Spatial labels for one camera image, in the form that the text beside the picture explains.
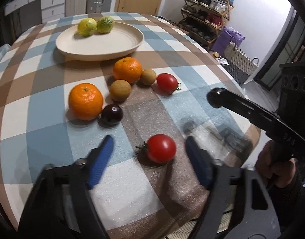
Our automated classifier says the checked tablecloth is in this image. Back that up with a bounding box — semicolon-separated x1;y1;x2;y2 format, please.
0;12;261;239

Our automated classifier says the red tomato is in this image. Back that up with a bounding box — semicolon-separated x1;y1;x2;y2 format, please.
136;134;177;164
156;73;181;95

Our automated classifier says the white drawer desk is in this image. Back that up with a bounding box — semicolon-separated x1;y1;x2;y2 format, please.
4;0;66;23

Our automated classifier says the yellow citrus fruit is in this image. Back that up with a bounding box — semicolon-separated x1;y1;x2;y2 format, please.
77;18;97;36

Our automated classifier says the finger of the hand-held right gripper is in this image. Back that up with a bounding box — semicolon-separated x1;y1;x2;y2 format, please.
207;88;280;130

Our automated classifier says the cream round plate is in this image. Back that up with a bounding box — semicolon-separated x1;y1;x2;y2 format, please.
55;21;144;61

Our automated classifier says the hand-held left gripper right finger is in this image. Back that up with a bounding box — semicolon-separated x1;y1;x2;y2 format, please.
185;136;282;239

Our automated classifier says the person's right hand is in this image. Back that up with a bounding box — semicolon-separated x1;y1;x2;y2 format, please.
255;141;302;189

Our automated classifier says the person's right forearm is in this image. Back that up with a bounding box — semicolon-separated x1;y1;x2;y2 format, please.
267;172;305;239

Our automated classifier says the brown longan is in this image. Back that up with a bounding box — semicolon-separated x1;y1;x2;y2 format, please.
141;68;156;85
110;80;131;102

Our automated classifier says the orange mandarin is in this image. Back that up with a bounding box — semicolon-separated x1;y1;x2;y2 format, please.
68;83;104;121
113;57;143;84

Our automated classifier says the green citrus fruit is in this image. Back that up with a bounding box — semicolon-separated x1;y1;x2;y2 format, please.
96;16;115;34

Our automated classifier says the wicker basket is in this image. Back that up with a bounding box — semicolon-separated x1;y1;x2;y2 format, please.
224;41;259;85

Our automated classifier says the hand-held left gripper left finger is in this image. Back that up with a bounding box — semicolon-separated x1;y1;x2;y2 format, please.
17;135;115;239

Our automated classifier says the dark purple plum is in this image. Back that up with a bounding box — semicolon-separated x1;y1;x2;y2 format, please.
100;104;124;126

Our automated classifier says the wooden shoe rack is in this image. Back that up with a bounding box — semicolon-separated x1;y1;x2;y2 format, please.
178;0;235;51

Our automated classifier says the row of shoes on rack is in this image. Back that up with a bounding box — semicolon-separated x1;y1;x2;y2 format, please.
185;0;235;28

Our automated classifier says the purple bag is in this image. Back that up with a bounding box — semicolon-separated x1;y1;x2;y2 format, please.
212;26;245;54

